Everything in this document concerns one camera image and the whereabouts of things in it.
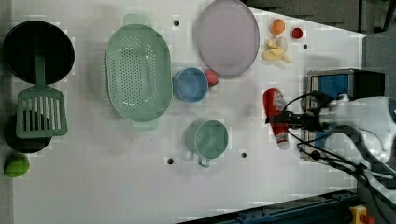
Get large black bowl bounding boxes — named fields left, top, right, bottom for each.
left=3, top=21, right=75, bottom=85

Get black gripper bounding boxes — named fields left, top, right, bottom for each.
left=265, top=111, right=323, bottom=131

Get silver toaster oven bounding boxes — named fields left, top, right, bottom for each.
left=299, top=69, right=395, bottom=164

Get orange toy fruit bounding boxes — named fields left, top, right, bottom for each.
left=270, top=19, right=286, bottom=35

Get small black bowl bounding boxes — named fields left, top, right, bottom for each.
left=4, top=114, right=51, bottom=153

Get toy strawberry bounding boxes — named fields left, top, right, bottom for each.
left=205, top=69, right=219, bottom=87

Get blue cup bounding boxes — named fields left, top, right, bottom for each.
left=173, top=67, right=208, bottom=103

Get grey round plate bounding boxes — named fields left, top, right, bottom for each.
left=195, top=0, right=260, bottom=77

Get green perforated colander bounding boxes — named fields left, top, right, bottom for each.
left=105, top=14, right=173, bottom=132

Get green toy pepper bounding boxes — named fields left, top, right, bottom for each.
left=4, top=154, right=30, bottom=178

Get blue metal frame rail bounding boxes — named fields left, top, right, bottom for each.
left=177, top=190, right=360, bottom=224

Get green mug with handle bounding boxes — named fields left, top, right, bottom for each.
left=186, top=119, right=229, bottom=168

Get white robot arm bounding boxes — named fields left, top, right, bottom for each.
left=262, top=89, right=396, bottom=201

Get red plush ketchup bottle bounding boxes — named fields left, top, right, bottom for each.
left=262, top=88, right=290, bottom=150

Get yellow red emergency button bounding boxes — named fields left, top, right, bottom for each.
left=349, top=205, right=375, bottom=224

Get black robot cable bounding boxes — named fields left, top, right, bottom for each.
left=281, top=90, right=396, bottom=209

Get yellow toy garlic pieces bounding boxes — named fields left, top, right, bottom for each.
left=262, top=36, right=293, bottom=63

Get green slotted spatula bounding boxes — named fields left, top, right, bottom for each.
left=16, top=52, right=68, bottom=139

